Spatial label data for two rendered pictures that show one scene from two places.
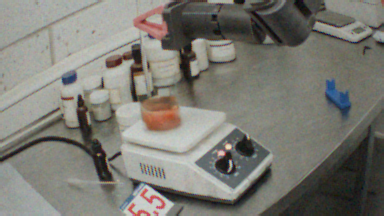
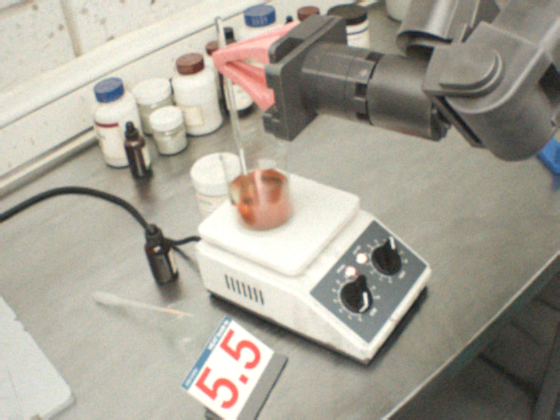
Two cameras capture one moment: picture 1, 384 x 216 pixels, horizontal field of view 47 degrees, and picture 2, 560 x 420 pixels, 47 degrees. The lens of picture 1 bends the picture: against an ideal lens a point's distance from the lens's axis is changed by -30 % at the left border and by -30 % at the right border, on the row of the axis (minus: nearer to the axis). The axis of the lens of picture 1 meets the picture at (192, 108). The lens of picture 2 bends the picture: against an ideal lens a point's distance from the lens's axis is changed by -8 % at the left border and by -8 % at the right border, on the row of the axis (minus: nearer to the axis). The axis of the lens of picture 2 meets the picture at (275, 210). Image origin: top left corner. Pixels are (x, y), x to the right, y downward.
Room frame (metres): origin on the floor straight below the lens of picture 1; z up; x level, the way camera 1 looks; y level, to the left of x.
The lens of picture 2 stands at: (0.30, -0.01, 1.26)
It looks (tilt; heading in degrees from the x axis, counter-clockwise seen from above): 39 degrees down; 5
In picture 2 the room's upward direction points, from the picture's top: 8 degrees counter-clockwise
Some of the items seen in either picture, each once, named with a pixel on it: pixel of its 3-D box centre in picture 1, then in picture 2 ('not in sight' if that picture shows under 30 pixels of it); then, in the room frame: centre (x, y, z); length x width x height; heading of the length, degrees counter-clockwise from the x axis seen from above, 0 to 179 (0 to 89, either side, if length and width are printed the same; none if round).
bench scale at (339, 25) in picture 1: (339, 25); not in sight; (1.56, -0.54, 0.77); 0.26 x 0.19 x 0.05; 37
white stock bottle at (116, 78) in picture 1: (116, 81); (195, 92); (1.15, 0.15, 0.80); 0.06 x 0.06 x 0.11
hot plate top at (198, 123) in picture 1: (173, 126); (279, 216); (0.82, 0.03, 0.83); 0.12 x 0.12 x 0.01; 53
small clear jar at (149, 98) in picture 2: (92, 93); (155, 106); (1.16, 0.21, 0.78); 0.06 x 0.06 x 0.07
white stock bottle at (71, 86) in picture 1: (72, 98); (117, 120); (1.10, 0.25, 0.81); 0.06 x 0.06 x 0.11
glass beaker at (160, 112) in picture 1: (159, 103); (260, 187); (0.82, 0.04, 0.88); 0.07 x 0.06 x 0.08; 25
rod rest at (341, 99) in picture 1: (337, 92); (549, 140); (1.01, -0.32, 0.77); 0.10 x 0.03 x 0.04; 11
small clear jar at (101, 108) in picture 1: (100, 105); (168, 130); (1.10, 0.19, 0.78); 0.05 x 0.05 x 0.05
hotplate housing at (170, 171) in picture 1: (191, 155); (305, 258); (0.81, 0.01, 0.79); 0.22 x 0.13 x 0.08; 53
